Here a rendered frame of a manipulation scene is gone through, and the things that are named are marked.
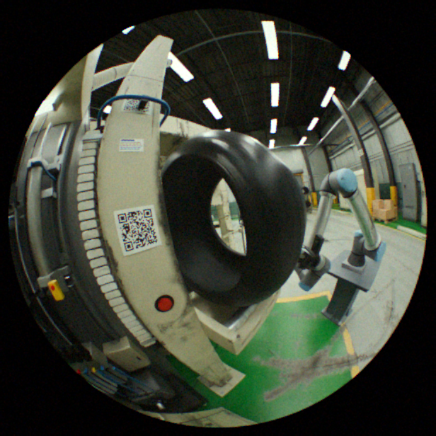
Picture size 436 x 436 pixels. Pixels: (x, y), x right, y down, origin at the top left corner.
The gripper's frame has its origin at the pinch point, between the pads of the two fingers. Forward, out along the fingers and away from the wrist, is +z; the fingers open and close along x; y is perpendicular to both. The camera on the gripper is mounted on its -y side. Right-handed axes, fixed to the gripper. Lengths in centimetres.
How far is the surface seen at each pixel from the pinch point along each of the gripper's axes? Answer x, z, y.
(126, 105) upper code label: -10, 64, -15
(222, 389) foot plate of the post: -65, -20, 94
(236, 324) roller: -22.5, 16.6, 20.4
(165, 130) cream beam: 28, 71, -14
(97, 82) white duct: 10, 132, -37
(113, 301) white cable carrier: -28, 46, 15
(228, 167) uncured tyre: -10.2, 36.4, -10.1
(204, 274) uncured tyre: 4.1, 23.0, 34.4
